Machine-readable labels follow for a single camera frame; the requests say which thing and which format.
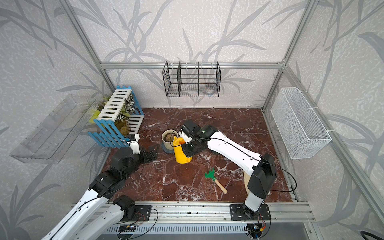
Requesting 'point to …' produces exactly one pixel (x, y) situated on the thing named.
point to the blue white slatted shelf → (105, 133)
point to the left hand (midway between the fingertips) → (153, 146)
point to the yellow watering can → (180, 156)
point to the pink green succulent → (169, 137)
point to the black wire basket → (191, 79)
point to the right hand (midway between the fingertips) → (185, 151)
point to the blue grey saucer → (169, 151)
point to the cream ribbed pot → (168, 145)
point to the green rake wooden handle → (211, 175)
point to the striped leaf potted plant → (122, 124)
